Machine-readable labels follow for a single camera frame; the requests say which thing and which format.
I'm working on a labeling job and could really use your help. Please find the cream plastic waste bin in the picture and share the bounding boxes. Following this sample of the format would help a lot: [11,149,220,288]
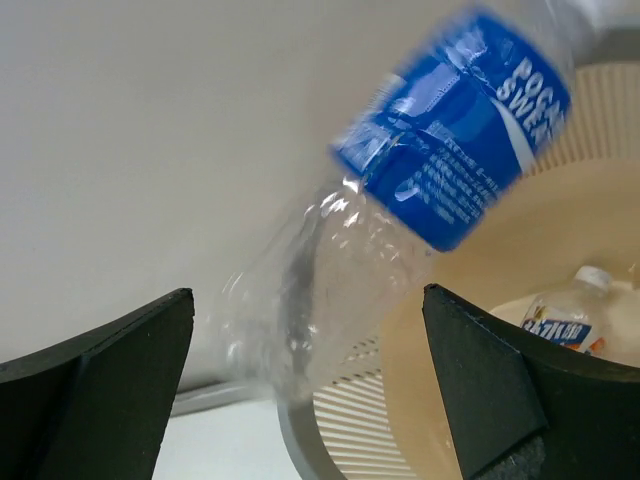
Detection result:
[277,27,640,480]

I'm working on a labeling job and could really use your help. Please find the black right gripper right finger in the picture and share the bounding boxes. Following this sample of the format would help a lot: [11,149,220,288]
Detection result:
[423,284,639,479]

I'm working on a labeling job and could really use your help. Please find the grapefruit label clear bottle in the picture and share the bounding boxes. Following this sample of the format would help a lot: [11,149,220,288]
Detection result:
[520,265,612,357]

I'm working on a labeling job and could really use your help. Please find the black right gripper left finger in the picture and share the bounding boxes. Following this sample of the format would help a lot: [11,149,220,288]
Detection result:
[1,288,194,479]

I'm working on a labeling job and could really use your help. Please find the blue label water bottle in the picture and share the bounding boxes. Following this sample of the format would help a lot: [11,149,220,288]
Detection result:
[209,0,601,406]

